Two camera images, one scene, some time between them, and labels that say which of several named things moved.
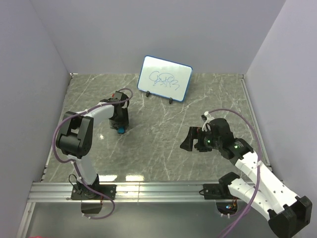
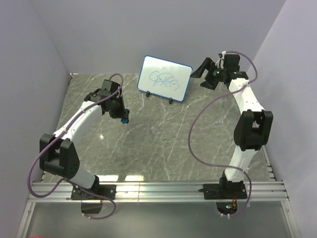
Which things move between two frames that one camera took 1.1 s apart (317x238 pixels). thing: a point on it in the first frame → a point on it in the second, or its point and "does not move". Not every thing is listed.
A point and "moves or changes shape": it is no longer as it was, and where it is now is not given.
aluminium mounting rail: [127, 192] does not move
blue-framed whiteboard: [164, 78] does not move
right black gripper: [196, 133] → [208, 83]
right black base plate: [213, 191] does not move
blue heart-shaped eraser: [121, 130] moves or changes shape
